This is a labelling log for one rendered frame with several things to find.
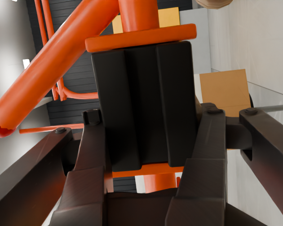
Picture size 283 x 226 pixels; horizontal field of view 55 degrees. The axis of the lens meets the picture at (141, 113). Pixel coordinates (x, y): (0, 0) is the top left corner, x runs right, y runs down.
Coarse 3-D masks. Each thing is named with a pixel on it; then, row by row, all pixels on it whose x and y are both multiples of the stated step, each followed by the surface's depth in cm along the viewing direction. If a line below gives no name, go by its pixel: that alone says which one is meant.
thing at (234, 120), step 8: (208, 104) 18; (232, 120) 15; (232, 128) 14; (240, 128) 14; (232, 136) 14; (240, 136) 14; (248, 136) 14; (232, 144) 14; (240, 144) 14; (248, 144) 14
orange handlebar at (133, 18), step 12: (120, 0) 15; (132, 0) 15; (144, 0) 15; (156, 0) 15; (120, 12) 15; (132, 12) 15; (144, 12) 15; (156, 12) 15; (132, 24) 15; (144, 24) 15; (156, 24) 15; (144, 180) 18; (156, 180) 18; (168, 180) 18
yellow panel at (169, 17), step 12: (168, 12) 700; (180, 12) 702; (192, 12) 700; (204, 12) 698; (120, 24) 716; (168, 24) 706; (180, 24) 709; (204, 24) 704; (204, 36) 711; (192, 48) 720; (204, 48) 718; (204, 60) 724; (204, 72) 731
